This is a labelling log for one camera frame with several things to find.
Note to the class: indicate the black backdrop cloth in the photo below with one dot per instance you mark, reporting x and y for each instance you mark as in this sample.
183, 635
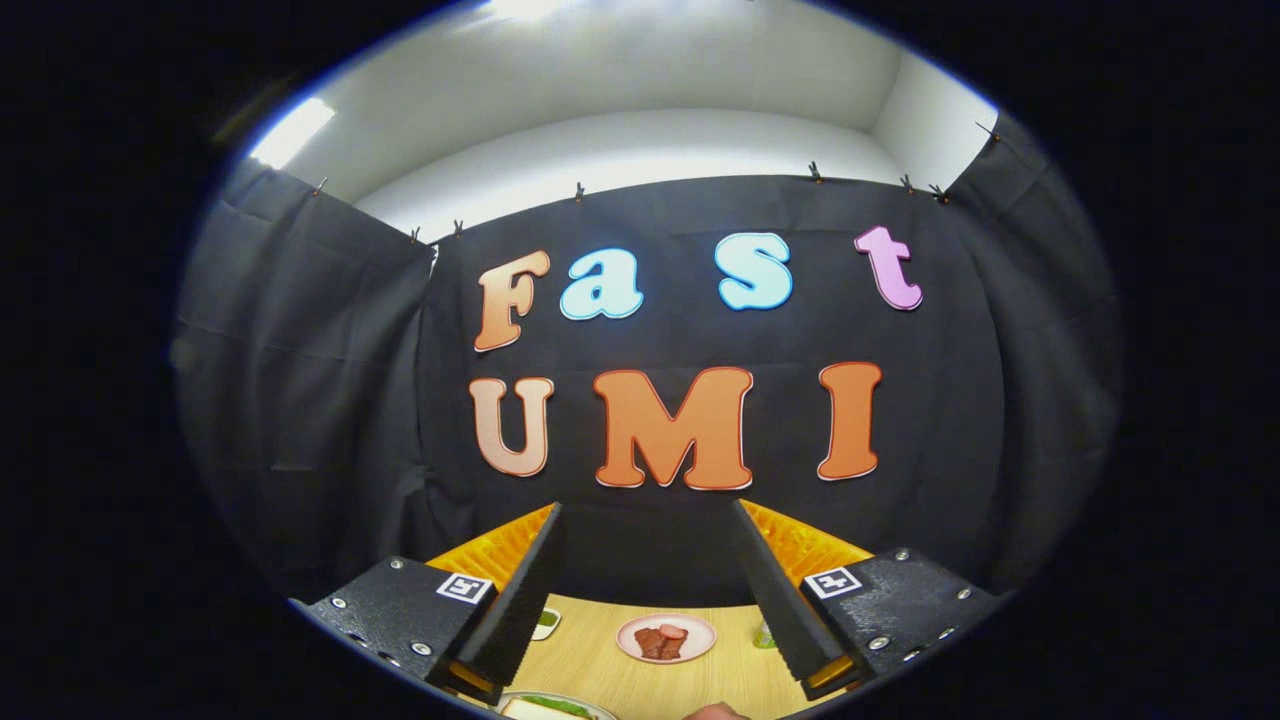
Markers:
660, 540

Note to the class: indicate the row of small dark clips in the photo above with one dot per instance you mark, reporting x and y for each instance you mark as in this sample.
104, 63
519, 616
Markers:
815, 173

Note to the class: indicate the green lettuce leaf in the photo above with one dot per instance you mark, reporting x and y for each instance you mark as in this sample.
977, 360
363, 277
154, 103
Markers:
560, 706

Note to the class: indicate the white divided bean dish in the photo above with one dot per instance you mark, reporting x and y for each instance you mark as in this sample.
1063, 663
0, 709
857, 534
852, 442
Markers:
548, 625

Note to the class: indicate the ceiling light panel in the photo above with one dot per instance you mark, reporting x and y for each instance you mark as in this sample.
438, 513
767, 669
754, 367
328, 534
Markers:
290, 130
520, 8

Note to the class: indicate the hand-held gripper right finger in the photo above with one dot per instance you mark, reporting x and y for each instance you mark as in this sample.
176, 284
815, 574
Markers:
775, 600

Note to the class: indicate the green bottle with silver cap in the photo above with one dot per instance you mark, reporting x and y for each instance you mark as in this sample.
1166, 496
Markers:
765, 637

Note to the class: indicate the pink plate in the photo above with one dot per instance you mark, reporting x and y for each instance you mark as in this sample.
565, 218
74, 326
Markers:
700, 640

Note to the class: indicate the red sausage piece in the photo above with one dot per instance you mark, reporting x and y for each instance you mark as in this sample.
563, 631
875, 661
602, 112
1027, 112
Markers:
673, 631

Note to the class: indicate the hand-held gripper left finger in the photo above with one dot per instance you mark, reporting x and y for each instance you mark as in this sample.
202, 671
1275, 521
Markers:
520, 600

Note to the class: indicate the white round plate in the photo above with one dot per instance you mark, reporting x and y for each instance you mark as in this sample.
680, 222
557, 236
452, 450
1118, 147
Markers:
605, 712

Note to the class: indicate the brown meat piece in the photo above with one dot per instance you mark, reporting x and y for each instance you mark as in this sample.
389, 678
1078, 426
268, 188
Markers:
672, 650
650, 643

